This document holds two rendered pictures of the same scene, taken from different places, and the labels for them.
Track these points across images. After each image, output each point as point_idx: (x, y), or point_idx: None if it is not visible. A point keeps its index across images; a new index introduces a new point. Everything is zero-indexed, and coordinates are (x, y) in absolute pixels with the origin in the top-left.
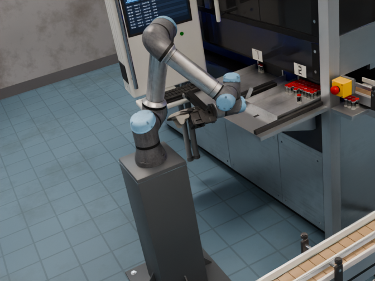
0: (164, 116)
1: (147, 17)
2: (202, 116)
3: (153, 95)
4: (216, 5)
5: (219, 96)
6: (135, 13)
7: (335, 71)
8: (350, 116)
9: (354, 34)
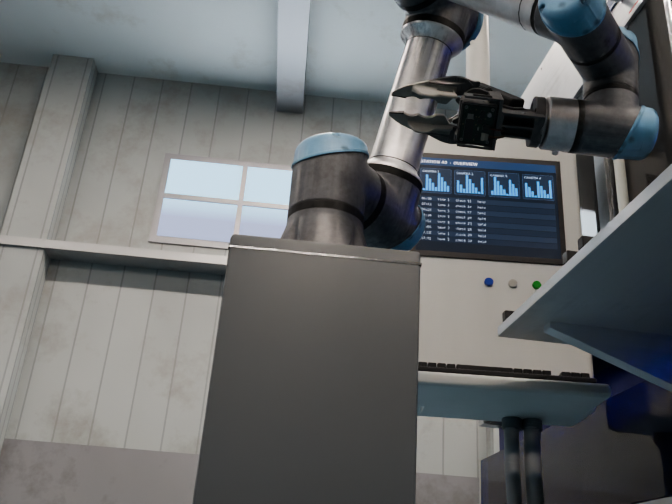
0: (406, 213)
1: (462, 227)
2: (496, 95)
3: (385, 137)
4: (620, 190)
5: None
6: (436, 213)
7: None
8: None
9: None
